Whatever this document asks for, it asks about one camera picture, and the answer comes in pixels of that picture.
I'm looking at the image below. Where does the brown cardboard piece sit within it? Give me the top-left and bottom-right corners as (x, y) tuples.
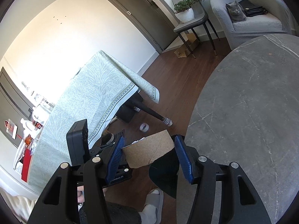
(122, 130), (174, 168)

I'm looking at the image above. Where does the person's left hand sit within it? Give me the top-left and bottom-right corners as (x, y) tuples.
(77, 186), (85, 210)

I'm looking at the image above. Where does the green patterned tablecloth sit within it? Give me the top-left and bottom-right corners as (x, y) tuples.
(28, 51), (160, 193)

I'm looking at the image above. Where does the black table leg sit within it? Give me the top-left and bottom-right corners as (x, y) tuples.
(129, 99), (173, 126)

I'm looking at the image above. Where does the tape roll on floor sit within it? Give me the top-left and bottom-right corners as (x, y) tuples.
(139, 123), (149, 133)

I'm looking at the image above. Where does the grey slipper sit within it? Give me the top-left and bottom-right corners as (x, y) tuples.
(139, 188), (164, 224)

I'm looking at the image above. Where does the cardboard box on floor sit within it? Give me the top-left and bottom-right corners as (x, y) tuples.
(174, 33), (200, 58)

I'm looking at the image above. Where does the grey door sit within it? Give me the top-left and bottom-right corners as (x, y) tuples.
(108, 0), (177, 53)

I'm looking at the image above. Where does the grey dining chair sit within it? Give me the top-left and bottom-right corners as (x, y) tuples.
(171, 0), (217, 54)

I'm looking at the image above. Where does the grey cat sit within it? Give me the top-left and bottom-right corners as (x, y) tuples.
(226, 1), (247, 23)

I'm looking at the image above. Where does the potted green plant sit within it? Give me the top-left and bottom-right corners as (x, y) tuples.
(174, 0), (205, 23)

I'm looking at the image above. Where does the grey armchair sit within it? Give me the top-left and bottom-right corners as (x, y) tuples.
(209, 0), (292, 51)

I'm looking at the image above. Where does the black bag on armchair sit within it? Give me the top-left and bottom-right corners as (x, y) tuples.
(239, 0), (268, 17)

